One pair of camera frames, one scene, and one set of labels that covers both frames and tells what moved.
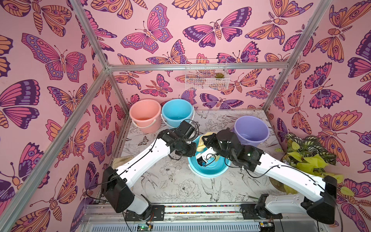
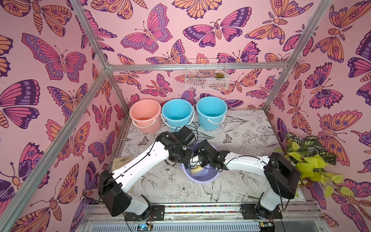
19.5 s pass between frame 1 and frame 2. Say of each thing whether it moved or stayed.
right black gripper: moved
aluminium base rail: stayed
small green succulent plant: stayed
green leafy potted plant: stayed
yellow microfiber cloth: moved
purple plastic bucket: moved
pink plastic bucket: stayed
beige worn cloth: stayed
